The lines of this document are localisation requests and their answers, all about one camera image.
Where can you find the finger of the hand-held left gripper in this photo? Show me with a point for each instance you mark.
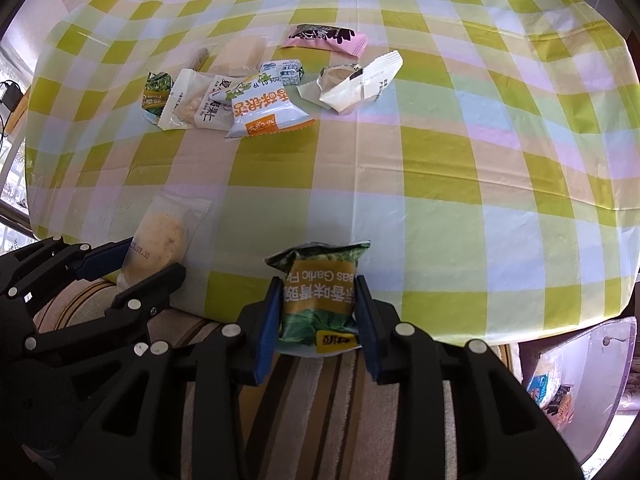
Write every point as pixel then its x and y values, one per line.
pixel 150 290
pixel 107 260

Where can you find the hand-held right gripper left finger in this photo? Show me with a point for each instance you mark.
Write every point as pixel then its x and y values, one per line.
pixel 265 325

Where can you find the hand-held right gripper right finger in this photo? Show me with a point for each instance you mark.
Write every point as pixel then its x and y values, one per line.
pixel 369 332

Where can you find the green pea snack packet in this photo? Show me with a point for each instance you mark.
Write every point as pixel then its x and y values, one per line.
pixel 155 97
pixel 320 300

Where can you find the round cake clear packet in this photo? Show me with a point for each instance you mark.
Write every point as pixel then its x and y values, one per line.
pixel 160 230

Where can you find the white nut packet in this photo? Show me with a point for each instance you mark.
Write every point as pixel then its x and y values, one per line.
pixel 192 100

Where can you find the clear plastic bin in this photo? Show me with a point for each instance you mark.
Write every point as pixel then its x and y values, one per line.
pixel 600 385

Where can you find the small blue white candy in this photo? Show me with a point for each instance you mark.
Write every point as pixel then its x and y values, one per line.
pixel 285 71

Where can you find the yellow checkered tablecloth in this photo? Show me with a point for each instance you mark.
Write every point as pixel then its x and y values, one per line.
pixel 400 160

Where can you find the black power adapter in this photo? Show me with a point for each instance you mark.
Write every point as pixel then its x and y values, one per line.
pixel 11 96

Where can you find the orange white snack packet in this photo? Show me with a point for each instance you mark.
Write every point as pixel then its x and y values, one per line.
pixel 270 110

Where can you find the beige snack packet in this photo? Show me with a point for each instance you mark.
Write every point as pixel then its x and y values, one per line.
pixel 312 92

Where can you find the clear cake bar packet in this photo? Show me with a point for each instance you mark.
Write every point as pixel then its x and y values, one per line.
pixel 235 55

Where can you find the white crimped snack packet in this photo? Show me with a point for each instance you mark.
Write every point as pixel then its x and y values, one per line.
pixel 365 82

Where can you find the pink black snack packet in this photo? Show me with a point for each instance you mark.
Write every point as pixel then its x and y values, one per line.
pixel 325 39

